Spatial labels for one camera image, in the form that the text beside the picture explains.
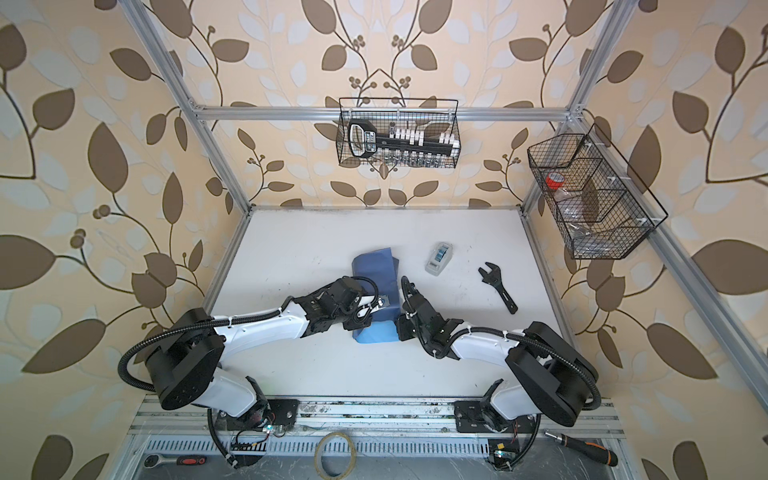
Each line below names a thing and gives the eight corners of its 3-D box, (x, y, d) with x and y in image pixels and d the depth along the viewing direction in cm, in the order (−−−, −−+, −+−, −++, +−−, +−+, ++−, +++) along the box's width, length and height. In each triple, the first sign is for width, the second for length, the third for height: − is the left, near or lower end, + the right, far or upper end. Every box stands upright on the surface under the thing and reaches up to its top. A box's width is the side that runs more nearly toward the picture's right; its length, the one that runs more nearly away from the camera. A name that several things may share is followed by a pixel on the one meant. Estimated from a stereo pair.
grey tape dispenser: (423, 271, 104) (424, 264, 100) (439, 246, 111) (440, 239, 107) (438, 278, 102) (440, 271, 98) (453, 252, 109) (455, 245, 105)
